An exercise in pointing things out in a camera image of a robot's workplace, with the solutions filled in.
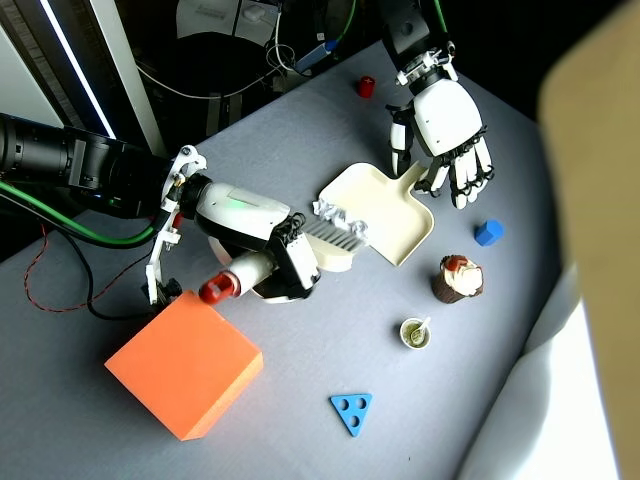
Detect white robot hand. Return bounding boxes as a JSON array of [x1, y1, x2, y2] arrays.
[[192, 179, 324, 305], [385, 74, 496, 210]]

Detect cream hand broom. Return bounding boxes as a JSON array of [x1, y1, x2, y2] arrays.
[[198, 219, 369, 306]]

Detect cream plastic dustpan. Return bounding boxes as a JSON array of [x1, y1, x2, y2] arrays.
[[318, 160, 435, 269]]

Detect small blue block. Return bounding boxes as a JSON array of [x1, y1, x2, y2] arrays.
[[473, 218, 506, 247]]

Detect grey adapter with blue plug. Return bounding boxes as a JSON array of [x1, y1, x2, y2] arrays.
[[294, 38, 342, 74]]

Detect grey tablecloth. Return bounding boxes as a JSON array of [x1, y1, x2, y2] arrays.
[[0, 33, 584, 480]]

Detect large orange block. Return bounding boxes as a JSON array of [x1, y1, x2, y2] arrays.
[[103, 289, 265, 442]]

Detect toy cupcake with white cream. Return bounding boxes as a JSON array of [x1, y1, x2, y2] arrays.
[[431, 253, 485, 305]]

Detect tan blurred panel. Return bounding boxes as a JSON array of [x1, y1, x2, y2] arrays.
[[537, 0, 640, 480]]

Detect small cup with spoon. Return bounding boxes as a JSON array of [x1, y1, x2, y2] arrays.
[[398, 315, 433, 351]]

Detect blue triangle with three holes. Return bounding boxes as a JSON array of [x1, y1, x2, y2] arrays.
[[328, 392, 374, 439]]

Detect white light strip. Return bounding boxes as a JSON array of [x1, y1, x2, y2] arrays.
[[39, 0, 117, 139]]

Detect white sheet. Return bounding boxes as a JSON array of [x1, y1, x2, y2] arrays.
[[457, 269, 624, 480]]

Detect thin green cable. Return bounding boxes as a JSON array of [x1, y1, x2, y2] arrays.
[[333, 0, 359, 47], [432, 0, 452, 40]]

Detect thick green cable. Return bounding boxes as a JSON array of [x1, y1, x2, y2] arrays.
[[0, 179, 169, 249]]

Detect thin white cable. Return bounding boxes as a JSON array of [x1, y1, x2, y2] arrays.
[[137, 9, 309, 101]]

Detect white post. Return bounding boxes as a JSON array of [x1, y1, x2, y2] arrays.
[[89, 0, 166, 154]]

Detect red and black twisted cable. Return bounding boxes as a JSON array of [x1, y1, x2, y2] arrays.
[[23, 224, 151, 314]]

